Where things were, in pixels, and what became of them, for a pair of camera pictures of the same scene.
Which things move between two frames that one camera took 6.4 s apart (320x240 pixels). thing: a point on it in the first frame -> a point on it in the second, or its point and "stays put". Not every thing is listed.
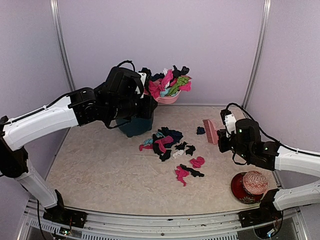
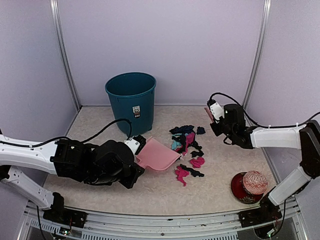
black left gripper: (147, 111) -> (128, 182)
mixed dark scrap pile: (166, 138) -> (183, 137)
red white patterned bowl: (255, 182) stays put
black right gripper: (223, 146) -> (217, 131)
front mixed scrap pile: (182, 170) stays put
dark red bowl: (240, 192) stays put
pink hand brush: (211, 132) -> (209, 113)
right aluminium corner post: (264, 23) stays put
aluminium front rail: (291, 226) stays put
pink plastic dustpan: (168, 100) -> (155, 156)
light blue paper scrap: (150, 141) -> (175, 144)
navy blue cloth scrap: (200, 130) stays put
